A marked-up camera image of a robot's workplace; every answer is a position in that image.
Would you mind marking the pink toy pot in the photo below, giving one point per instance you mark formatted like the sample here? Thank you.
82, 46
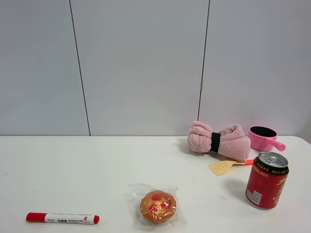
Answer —
264, 139

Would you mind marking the red white marker pen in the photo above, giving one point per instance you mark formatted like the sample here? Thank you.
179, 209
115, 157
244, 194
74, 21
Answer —
63, 218

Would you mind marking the red drink can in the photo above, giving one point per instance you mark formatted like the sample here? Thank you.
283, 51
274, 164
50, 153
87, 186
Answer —
267, 179

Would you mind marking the pink towel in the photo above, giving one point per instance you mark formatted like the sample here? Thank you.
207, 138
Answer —
230, 142

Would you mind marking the yellow toy spatula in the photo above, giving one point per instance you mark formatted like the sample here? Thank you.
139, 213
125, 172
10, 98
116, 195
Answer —
222, 167

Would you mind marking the wrapped fruit tart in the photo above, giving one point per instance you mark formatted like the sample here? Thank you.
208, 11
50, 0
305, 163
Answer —
154, 207

